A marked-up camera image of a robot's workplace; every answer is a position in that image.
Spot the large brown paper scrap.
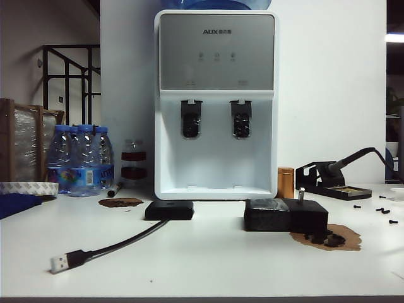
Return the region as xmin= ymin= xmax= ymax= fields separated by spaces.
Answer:
xmin=289 ymin=223 xmax=362 ymax=253

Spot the glass jar with red bands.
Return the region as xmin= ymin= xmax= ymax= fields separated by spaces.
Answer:
xmin=121 ymin=139 xmax=148 ymax=188

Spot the black sponge block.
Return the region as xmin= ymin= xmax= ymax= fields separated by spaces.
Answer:
xmin=243 ymin=198 xmax=330 ymax=233

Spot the small brown paper scrap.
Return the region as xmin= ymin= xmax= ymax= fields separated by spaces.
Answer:
xmin=98 ymin=197 xmax=145 ymax=209

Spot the black soldering iron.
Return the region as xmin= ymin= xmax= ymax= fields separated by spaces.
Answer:
xmin=324 ymin=147 xmax=404 ymax=178

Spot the blue cloth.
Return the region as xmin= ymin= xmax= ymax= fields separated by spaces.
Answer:
xmin=0 ymin=193 xmax=45 ymax=220

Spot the black USB hub box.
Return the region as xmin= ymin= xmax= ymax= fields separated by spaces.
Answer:
xmin=145 ymin=199 xmax=194 ymax=221

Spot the blue water jug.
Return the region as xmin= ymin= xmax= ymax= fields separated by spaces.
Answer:
xmin=160 ymin=0 xmax=273 ymax=11

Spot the black stair railing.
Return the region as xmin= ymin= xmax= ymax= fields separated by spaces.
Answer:
xmin=42 ymin=44 xmax=102 ymax=127

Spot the copper metal cylinder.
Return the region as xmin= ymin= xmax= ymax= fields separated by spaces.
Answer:
xmin=277 ymin=167 xmax=295 ymax=199

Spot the white tape roll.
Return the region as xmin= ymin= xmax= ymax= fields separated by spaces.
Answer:
xmin=0 ymin=181 xmax=60 ymax=197

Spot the black dispenser tap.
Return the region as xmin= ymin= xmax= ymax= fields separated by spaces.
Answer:
xmin=180 ymin=98 xmax=203 ymax=140
xmin=229 ymin=98 xmax=253 ymax=140

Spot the white AUX water dispenser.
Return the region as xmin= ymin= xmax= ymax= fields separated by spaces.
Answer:
xmin=153 ymin=9 xmax=280 ymax=201

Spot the black soldering iron stand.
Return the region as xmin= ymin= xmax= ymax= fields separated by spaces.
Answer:
xmin=295 ymin=160 xmax=373 ymax=201

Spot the black sponge crumb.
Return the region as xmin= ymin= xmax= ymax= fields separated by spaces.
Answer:
xmin=324 ymin=230 xmax=345 ymax=247

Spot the black marker pen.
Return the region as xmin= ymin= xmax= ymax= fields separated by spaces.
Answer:
xmin=107 ymin=182 xmax=124 ymax=198

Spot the black USB hub cable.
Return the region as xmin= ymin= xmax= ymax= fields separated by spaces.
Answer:
xmin=50 ymin=218 xmax=170 ymax=274

